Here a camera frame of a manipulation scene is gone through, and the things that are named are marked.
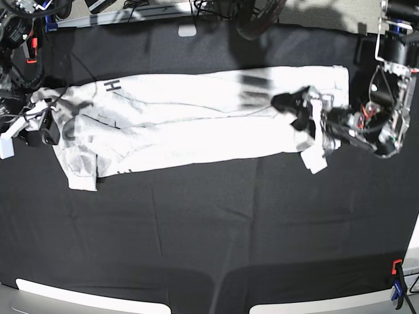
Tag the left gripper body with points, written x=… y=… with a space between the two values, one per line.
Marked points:
x=330 y=115

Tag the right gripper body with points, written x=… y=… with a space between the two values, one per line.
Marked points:
x=38 y=118

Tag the grey t-shirt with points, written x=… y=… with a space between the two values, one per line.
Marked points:
x=155 y=121

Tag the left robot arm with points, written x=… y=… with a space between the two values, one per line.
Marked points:
x=379 y=125

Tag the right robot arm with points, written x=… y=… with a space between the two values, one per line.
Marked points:
x=23 y=72

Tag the orange clamp top left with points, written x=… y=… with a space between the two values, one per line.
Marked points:
x=30 y=50

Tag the black table cloth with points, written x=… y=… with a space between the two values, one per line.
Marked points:
x=210 y=238

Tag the orange blue clamp bottom right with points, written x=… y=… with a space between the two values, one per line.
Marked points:
x=398 y=284

